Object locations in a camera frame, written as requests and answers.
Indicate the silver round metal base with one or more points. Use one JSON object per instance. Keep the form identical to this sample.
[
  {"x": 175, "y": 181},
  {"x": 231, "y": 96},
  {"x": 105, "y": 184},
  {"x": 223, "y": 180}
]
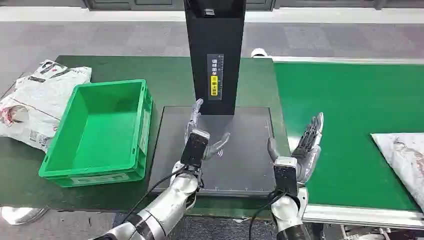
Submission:
[{"x": 20, "y": 215}]

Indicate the green plastic crate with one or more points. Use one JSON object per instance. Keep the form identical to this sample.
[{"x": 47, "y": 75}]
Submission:
[{"x": 99, "y": 132}]

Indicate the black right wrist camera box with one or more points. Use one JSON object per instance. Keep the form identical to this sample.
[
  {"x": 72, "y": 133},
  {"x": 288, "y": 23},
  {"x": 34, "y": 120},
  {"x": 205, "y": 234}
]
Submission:
[{"x": 285, "y": 177}]

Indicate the silver conveyor frame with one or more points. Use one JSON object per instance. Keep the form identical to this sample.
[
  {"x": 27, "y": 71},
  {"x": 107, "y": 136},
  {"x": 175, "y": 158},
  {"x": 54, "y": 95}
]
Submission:
[{"x": 364, "y": 217}]

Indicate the black scanner base plate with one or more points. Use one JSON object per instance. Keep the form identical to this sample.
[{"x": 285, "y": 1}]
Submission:
[{"x": 245, "y": 165}]

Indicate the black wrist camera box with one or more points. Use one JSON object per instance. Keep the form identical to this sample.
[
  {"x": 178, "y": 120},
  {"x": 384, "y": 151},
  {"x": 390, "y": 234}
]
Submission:
[
  {"x": 285, "y": 177},
  {"x": 194, "y": 149}
]

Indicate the black scanner column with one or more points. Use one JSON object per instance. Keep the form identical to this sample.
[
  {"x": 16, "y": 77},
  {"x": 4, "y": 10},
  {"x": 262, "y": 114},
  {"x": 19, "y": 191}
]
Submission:
[{"x": 215, "y": 36}]

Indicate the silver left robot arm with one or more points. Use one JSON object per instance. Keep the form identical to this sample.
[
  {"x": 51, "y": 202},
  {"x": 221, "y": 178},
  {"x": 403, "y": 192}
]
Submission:
[{"x": 165, "y": 208}]

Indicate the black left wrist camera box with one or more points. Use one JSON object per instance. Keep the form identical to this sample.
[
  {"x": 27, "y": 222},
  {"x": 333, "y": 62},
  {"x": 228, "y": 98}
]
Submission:
[{"x": 194, "y": 149}]

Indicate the large white printed parcel bag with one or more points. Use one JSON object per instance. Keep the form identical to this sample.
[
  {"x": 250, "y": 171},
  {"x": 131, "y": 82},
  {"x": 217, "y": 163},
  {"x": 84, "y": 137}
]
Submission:
[{"x": 43, "y": 99}]

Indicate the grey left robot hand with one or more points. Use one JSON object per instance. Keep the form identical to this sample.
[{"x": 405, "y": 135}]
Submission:
[{"x": 193, "y": 119}]

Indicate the green conveyor belt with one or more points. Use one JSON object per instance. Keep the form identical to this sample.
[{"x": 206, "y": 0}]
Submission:
[{"x": 348, "y": 109}]

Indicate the white roller end cap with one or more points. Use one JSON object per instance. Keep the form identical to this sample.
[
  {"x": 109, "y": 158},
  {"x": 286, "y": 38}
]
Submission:
[{"x": 258, "y": 52}]

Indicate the grey plastic parcel bag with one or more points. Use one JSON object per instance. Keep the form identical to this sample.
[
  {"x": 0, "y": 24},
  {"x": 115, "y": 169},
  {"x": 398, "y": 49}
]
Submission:
[{"x": 404, "y": 159}]

